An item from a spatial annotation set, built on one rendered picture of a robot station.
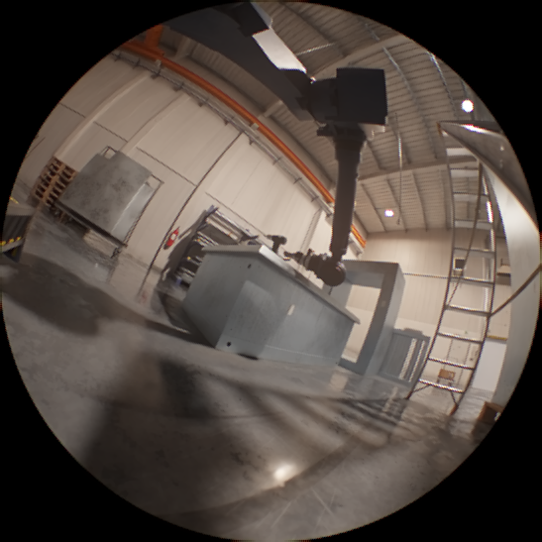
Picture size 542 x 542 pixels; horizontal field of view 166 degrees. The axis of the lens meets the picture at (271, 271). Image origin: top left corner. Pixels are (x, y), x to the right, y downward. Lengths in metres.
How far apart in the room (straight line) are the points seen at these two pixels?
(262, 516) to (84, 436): 0.30
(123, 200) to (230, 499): 3.54
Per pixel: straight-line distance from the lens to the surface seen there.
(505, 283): 11.75
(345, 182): 1.10
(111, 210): 3.46
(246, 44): 0.70
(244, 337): 1.17
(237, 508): 0.38
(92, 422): 0.42
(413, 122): 8.57
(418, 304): 10.71
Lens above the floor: 0.32
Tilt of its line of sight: 12 degrees up
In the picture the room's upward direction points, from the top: 24 degrees clockwise
